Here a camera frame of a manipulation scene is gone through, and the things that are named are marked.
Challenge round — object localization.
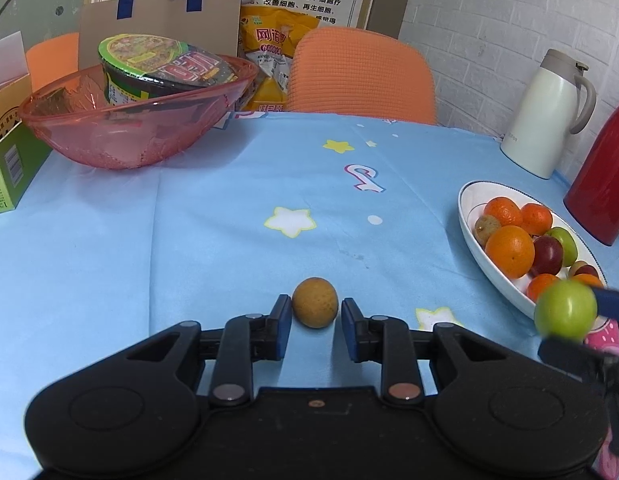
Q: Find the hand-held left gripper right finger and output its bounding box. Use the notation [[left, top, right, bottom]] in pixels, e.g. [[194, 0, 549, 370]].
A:
[[341, 297, 505, 405]]

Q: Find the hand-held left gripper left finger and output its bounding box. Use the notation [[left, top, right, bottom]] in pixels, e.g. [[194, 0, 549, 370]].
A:
[[124, 294, 293, 407]]

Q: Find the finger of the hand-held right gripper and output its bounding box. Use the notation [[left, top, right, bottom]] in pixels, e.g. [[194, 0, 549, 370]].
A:
[[538, 335, 619, 383], [588, 285, 619, 319]]

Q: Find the large orange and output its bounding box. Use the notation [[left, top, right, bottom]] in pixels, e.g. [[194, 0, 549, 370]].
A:
[[569, 273, 605, 290], [485, 225, 536, 279]]

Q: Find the brown longan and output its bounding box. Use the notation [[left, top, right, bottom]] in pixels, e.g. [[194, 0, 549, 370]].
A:
[[473, 214, 503, 247], [292, 277, 339, 330]]

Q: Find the green jujube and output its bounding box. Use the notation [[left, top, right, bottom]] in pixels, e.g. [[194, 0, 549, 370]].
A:
[[534, 280, 598, 339], [547, 226, 579, 267]]

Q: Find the small mandarin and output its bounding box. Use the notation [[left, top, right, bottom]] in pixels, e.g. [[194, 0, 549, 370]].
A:
[[527, 273, 561, 303], [520, 202, 554, 237], [484, 197, 524, 228]]

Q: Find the white plate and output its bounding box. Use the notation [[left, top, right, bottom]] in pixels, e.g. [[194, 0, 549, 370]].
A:
[[458, 180, 610, 318]]

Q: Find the red thermos jug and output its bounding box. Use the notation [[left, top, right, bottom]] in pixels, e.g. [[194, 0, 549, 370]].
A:
[[563, 86, 619, 247]]

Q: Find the blue printed tablecloth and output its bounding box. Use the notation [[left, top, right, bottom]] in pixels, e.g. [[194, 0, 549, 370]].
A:
[[0, 110, 619, 480]]

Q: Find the white thermos jug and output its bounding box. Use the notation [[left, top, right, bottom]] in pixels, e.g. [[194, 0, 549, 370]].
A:
[[500, 49, 597, 180]]

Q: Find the orange chair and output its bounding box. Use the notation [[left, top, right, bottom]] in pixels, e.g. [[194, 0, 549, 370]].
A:
[[25, 32, 81, 93], [285, 27, 437, 126]]

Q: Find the pink plastic bowl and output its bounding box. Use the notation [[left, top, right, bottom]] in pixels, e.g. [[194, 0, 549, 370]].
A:
[[19, 55, 259, 170]]

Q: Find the yellow plastic bag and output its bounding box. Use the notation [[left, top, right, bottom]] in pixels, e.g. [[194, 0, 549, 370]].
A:
[[236, 6, 320, 113]]

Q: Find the instant noodle cup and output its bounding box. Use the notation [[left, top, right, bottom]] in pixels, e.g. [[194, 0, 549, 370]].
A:
[[98, 34, 240, 107]]

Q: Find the green carton box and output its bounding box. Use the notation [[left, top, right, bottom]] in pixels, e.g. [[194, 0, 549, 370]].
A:
[[0, 74, 54, 217]]

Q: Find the cardboard box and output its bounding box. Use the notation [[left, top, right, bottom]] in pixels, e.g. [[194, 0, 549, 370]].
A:
[[78, 0, 242, 73]]

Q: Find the white paper card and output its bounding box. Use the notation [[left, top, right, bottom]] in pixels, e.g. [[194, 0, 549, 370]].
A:
[[0, 30, 30, 96]]

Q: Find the glass panel with cat outline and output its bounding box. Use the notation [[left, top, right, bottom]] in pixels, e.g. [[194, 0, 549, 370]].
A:
[[0, 0, 107, 56]]

